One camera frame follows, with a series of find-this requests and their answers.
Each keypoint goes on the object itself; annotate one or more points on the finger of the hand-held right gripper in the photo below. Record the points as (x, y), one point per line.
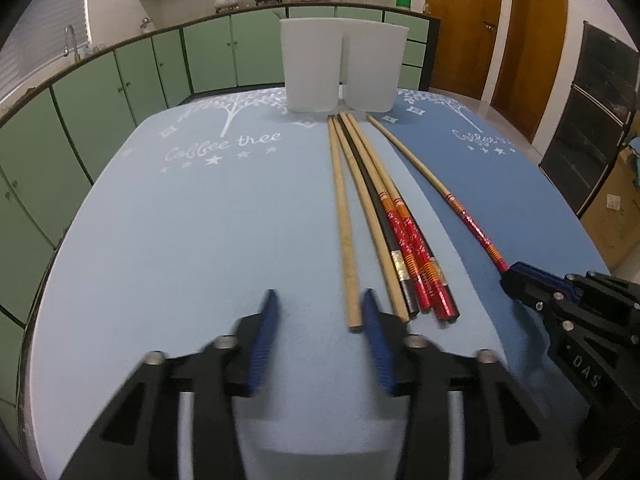
(525, 287)
(600, 287)

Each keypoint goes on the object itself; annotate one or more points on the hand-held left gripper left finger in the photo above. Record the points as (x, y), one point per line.
(262, 340)

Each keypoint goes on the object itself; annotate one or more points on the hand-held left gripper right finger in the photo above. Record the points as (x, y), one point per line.
(375, 340)

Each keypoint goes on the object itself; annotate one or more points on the red patterned wooden chopstick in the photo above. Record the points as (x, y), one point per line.
(417, 240)
(464, 216)
(402, 245)

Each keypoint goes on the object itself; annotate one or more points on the plain wooden chopstick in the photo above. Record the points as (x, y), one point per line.
(345, 240)
(372, 230)

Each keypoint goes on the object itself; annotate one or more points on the black chopstick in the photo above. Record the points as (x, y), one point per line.
(374, 200)

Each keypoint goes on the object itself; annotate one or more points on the white two-compartment utensil holder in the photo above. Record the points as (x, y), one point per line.
(310, 70)

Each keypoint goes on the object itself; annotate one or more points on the cardboard box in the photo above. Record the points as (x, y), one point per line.
(615, 220)

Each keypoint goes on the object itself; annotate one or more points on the dark blue printed table mat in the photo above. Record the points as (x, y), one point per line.
(500, 185)

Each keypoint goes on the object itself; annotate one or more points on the black cabinet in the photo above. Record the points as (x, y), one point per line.
(590, 135)

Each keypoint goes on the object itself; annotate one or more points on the wooden door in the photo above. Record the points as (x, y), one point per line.
(465, 35)
(530, 60)

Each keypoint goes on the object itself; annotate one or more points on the white cooking pot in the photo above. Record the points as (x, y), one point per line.
(226, 0)

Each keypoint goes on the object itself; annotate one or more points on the metal sink faucet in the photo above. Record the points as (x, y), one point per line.
(70, 35)

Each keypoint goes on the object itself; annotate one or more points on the window blinds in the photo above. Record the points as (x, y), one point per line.
(45, 35)

